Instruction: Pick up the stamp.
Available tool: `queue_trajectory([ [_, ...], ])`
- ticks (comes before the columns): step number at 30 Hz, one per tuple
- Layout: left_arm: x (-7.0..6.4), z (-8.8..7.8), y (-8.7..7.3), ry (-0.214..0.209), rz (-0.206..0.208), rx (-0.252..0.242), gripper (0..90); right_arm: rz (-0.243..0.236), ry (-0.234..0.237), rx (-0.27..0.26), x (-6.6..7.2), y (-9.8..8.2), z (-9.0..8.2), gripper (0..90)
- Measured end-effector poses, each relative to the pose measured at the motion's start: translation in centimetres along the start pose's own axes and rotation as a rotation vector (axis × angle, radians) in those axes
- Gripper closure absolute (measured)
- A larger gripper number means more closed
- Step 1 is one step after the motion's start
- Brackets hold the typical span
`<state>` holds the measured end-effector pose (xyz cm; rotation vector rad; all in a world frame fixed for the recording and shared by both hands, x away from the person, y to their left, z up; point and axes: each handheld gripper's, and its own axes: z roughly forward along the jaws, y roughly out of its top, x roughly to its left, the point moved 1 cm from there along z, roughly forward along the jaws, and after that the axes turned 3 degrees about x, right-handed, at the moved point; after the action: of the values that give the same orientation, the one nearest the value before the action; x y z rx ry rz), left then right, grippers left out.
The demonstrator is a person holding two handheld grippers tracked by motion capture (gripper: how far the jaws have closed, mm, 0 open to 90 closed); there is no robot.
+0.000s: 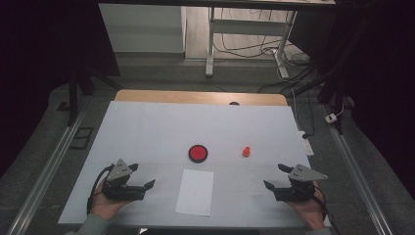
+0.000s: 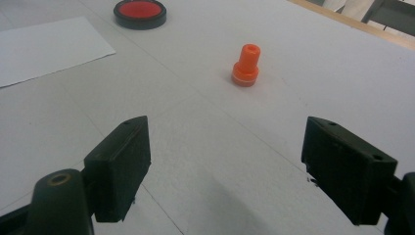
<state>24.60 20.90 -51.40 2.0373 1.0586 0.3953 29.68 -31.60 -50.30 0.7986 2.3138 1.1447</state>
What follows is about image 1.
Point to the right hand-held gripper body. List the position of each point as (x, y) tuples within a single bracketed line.
[(303, 174)]

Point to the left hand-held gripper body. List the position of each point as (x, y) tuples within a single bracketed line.
[(119, 173)]

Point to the small red stamp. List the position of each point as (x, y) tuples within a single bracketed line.
[(246, 153)]

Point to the person's left hand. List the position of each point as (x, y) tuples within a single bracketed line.
[(104, 207)]

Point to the person's right hand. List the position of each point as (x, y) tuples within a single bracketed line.
[(311, 212)]

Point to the white power strip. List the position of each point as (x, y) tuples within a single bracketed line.
[(307, 145)]

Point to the small white paper sheet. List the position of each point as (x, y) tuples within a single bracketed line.
[(195, 192)]

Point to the black floor socket plate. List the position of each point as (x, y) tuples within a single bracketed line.
[(81, 138)]

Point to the large white paper mat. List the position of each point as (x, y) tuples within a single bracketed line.
[(169, 130)]

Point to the round red ink pad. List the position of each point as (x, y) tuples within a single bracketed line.
[(198, 153)]

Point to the white plug adapter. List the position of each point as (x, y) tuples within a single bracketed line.
[(331, 118)]

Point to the dark table grommet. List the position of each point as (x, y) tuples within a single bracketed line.
[(234, 103)]

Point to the black metal stand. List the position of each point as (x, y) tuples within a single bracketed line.
[(336, 98), (73, 98)]

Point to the black curtain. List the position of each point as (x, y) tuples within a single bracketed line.
[(39, 65), (381, 81)]

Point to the white cabinet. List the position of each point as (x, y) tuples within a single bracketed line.
[(143, 29)]

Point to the aluminium rail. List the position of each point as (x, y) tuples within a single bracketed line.
[(355, 169), (49, 166)]

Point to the white metal desk frame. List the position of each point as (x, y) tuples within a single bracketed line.
[(210, 49)]

